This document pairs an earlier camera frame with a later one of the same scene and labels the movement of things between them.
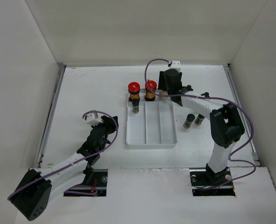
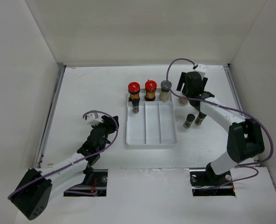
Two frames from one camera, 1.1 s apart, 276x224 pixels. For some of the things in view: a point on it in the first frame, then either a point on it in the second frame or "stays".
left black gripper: [108, 122] stays
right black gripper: [162, 84] → [182, 80]
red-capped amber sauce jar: [134, 88] stays
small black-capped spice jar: [135, 102] stays
